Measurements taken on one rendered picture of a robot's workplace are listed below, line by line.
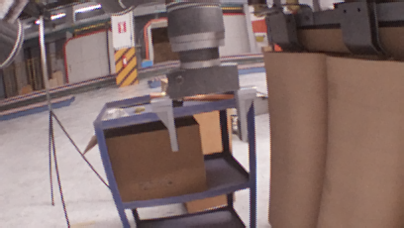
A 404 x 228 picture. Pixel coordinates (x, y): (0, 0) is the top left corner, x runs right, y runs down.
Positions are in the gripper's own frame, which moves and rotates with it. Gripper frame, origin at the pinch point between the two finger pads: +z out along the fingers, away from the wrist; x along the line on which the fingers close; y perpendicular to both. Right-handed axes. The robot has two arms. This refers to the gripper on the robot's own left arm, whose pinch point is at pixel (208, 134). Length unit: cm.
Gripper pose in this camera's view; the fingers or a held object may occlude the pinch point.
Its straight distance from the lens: 57.2
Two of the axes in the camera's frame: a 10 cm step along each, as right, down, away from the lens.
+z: 1.1, 9.7, 2.3
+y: 1.4, 2.2, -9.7
